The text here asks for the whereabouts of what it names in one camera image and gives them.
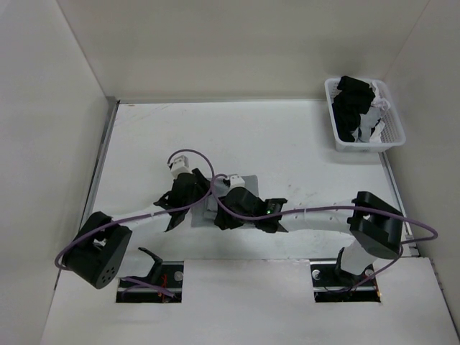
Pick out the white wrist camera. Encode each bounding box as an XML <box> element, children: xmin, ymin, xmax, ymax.
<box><xmin>167</xmin><ymin>155</ymin><xmax>191</xmax><ymax>179</ymax></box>
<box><xmin>222</xmin><ymin>174</ymin><xmax>245</xmax><ymax>190</ymax></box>

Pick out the grey tank top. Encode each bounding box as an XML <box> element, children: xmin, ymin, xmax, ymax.
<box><xmin>190</xmin><ymin>175</ymin><xmax>259</xmax><ymax>228</ymax></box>

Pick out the black tank top in basket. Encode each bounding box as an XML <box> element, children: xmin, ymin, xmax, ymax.
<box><xmin>332</xmin><ymin>75</ymin><xmax>374</xmax><ymax>142</ymax></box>

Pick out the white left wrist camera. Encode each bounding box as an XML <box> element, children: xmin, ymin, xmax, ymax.
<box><xmin>167</xmin><ymin>155</ymin><xmax>191</xmax><ymax>179</ymax></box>

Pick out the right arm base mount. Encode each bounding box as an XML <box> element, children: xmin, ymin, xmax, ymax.
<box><xmin>310</xmin><ymin>260</ymin><xmax>381</xmax><ymax>303</ymax></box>

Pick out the white perforated plastic basket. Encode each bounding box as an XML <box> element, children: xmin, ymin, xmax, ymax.
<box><xmin>324</xmin><ymin>78</ymin><xmax>406</xmax><ymax>153</ymax></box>

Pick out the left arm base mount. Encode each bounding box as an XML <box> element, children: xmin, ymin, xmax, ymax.
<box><xmin>116</xmin><ymin>261</ymin><xmax>184</xmax><ymax>304</ymax></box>

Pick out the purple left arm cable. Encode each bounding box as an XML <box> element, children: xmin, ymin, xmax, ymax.
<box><xmin>53</xmin><ymin>149</ymin><xmax>216</xmax><ymax>299</ymax></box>

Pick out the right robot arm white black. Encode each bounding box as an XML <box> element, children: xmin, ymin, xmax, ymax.
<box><xmin>214</xmin><ymin>187</ymin><xmax>403</xmax><ymax>288</ymax></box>

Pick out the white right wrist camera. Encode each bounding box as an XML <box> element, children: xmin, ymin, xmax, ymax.
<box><xmin>222</xmin><ymin>174</ymin><xmax>245</xmax><ymax>190</ymax></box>

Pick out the white tank top in basket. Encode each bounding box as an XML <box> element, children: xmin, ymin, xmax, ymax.
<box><xmin>351</xmin><ymin>81</ymin><xmax>391</xmax><ymax>144</ymax></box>

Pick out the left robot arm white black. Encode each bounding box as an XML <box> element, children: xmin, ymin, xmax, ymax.
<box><xmin>57</xmin><ymin>168</ymin><xmax>210</xmax><ymax>290</ymax></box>

